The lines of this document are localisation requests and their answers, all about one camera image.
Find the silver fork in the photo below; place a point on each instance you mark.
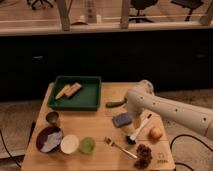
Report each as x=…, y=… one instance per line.
x=112, y=143

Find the blue sponge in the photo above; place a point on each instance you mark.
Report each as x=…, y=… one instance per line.
x=121, y=120

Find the small metal cup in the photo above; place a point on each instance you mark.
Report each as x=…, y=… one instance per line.
x=53, y=118

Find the black office chair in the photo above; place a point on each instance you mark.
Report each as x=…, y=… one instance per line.
x=141, y=5

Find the green plastic tray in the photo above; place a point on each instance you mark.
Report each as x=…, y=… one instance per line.
x=87, y=98

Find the orange yellow fruit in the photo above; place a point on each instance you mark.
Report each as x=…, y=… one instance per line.
x=155, y=133

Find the green cup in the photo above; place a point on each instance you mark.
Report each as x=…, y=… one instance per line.
x=87, y=145

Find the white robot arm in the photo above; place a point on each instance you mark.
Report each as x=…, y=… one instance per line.
x=198, y=119

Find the white crumpled cloth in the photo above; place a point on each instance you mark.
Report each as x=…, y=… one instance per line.
x=53, y=140

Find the brown grape bunch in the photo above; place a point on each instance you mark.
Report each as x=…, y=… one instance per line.
x=144, y=157

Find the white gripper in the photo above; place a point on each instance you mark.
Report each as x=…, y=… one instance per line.
x=136, y=120

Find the green cucumber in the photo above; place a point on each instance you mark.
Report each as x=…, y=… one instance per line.
x=115, y=103

